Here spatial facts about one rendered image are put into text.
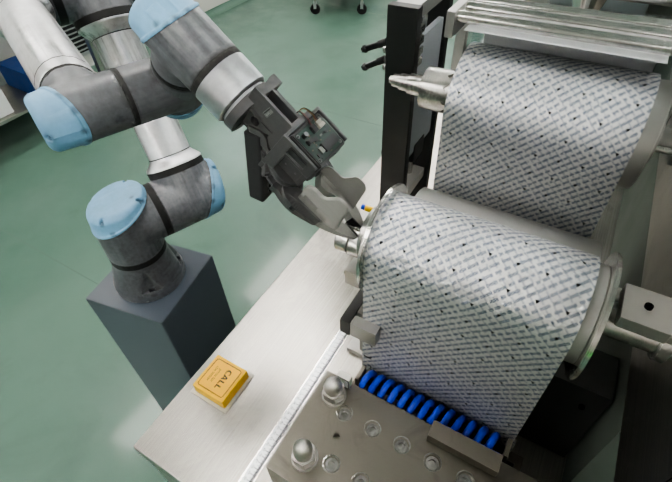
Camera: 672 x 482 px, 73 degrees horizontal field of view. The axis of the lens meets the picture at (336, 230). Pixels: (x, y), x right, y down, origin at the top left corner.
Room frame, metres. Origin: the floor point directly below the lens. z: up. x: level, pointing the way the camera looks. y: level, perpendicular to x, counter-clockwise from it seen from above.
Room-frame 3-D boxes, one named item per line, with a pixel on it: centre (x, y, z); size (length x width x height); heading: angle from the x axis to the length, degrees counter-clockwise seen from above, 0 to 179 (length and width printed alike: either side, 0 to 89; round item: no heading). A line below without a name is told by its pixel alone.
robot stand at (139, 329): (0.67, 0.42, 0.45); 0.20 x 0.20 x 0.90; 68
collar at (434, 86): (0.64, -0.18, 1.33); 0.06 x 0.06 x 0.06; 58
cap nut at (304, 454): (0.22, 0.06, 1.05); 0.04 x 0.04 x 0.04
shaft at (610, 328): (0.26, -0.31, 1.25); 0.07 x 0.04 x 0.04; 58
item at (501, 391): (0.30, -0.13, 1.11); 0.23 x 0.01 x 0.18; 58
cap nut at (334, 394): (0.31, 0.01, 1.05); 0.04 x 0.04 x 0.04
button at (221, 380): (0.40, 0.22, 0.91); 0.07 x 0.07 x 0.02; 58
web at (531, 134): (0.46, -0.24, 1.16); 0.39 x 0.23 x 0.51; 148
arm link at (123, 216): (0.68, 0.42, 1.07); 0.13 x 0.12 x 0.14; 125
